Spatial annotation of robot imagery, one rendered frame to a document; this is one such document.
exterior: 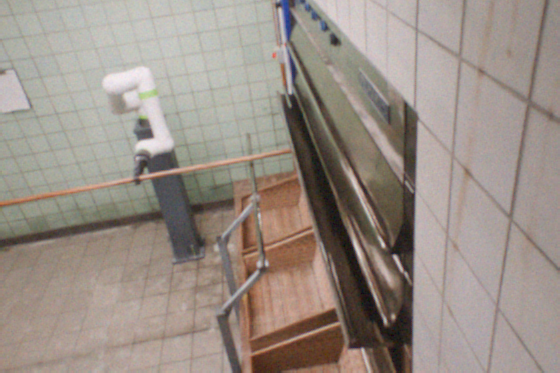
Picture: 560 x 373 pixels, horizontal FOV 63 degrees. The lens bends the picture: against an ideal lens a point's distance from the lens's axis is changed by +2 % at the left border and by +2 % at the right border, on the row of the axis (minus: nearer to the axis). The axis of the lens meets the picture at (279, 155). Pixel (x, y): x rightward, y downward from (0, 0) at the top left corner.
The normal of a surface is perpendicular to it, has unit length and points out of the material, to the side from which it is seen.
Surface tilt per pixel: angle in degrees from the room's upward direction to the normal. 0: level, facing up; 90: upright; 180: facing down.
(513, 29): 90
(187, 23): 90
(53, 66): 90
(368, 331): 10
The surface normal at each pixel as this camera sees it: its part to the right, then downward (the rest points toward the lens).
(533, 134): -0.99, 0.17
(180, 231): 0.12, 0.49
